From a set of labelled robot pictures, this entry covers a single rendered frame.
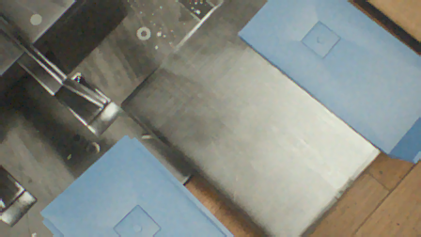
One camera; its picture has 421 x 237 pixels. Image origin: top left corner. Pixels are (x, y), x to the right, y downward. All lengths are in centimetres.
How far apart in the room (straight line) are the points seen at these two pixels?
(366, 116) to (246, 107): 8
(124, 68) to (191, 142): 8
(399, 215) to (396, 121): 7
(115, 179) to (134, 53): 15
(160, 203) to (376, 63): 19
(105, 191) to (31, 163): 13
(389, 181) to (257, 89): 11
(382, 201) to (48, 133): 25
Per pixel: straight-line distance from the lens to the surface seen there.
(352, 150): 59
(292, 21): 61
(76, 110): 53
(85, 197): 51
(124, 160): 51
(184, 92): 60
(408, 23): 62
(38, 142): 62
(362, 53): 60
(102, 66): 63
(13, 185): 53
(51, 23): 56
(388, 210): 60
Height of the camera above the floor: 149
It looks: 75 degrees down
